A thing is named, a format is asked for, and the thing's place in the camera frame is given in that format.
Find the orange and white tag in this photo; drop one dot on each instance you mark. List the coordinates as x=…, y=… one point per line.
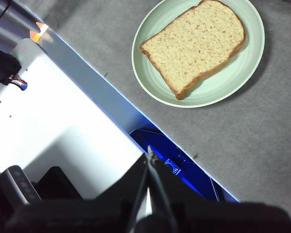
x=35, y=36

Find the toasted bread slice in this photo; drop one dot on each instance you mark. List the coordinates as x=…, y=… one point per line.
x=194, y=48

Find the white device with green light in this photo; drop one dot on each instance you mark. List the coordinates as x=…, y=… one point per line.
x=26, y=47

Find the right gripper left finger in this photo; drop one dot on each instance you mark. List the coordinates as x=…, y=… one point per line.
x=99, y=216

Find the pale green round plate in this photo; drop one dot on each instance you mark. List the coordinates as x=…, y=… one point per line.
x=152, y=82

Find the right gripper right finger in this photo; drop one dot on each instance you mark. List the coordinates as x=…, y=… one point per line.
x=220, y=218

